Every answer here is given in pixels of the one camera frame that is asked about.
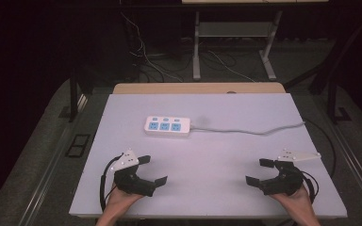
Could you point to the grey metal desk frame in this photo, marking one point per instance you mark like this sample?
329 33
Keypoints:
196 62

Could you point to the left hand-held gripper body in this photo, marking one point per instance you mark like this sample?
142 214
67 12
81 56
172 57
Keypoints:
131 182

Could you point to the person's left hand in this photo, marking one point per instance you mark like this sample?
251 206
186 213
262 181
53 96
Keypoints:
122 201

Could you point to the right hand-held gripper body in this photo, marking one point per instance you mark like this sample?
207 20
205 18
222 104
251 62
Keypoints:
284 183

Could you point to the black metal stand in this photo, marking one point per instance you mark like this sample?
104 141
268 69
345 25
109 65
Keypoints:
332 100
73 100

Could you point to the person's right hand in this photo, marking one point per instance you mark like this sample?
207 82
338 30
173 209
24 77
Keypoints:
293 201

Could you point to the light wooden board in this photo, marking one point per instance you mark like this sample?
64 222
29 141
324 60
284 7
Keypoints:
198 88

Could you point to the metal floor rail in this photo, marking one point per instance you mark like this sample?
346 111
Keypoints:
56 153
356 166

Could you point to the white power strip blue sockets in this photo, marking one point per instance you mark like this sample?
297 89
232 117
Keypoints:
167 126

